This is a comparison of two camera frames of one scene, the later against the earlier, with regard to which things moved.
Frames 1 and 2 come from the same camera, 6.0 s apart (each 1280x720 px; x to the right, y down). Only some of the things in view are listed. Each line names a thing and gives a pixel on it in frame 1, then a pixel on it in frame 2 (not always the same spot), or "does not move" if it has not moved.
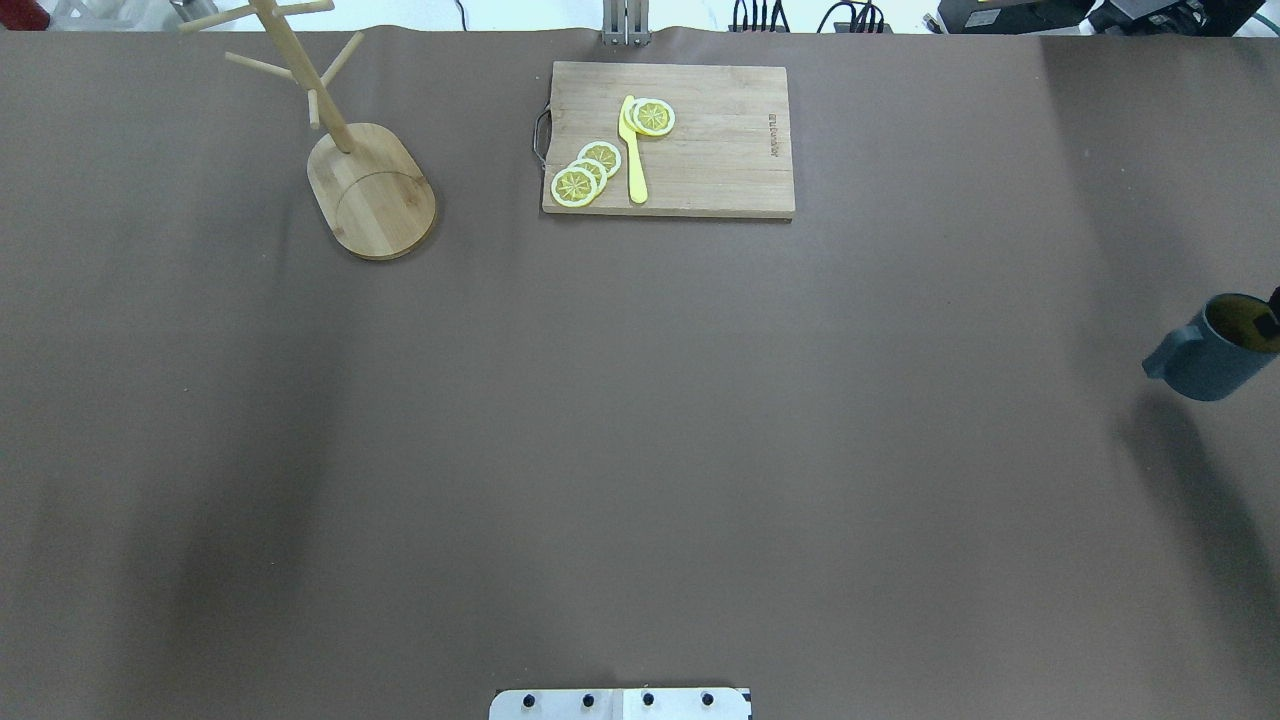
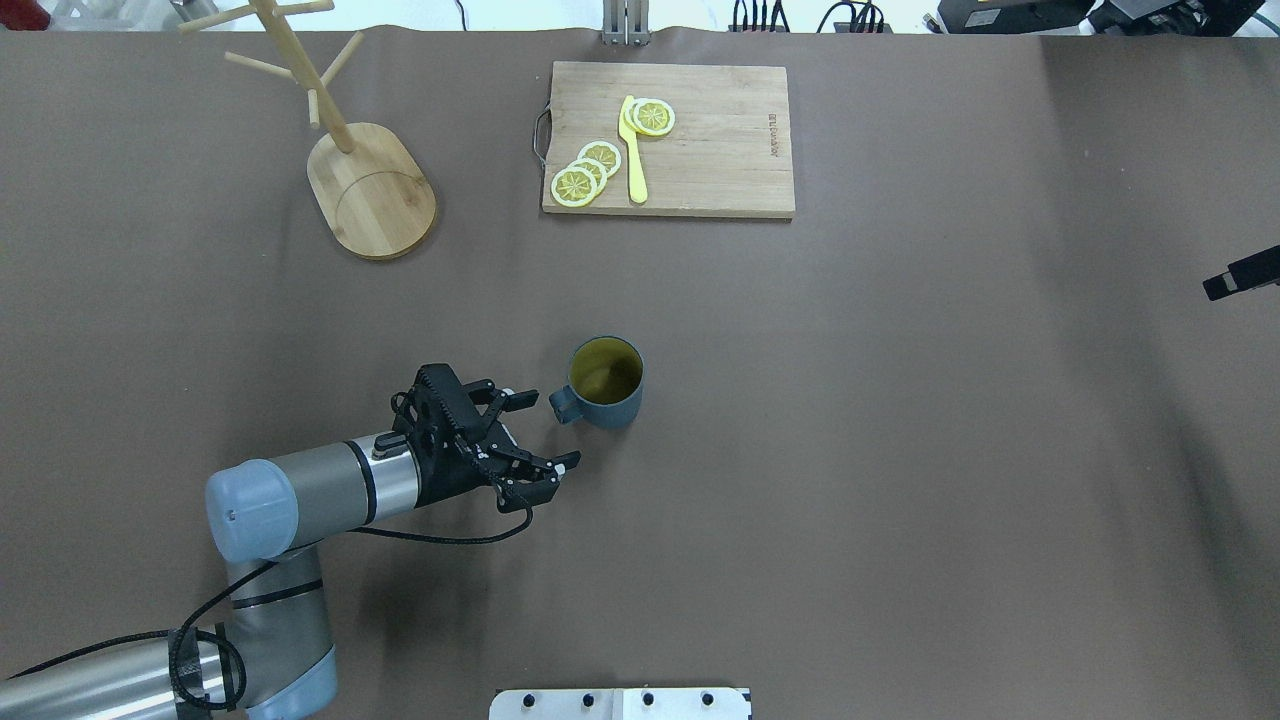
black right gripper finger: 1270,325 -> 1253,271
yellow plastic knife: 637,183 does not move
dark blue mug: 1219,354 -> 605,383
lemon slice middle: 594,168 does not move
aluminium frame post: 626,23 does not move
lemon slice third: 604,153 does not move
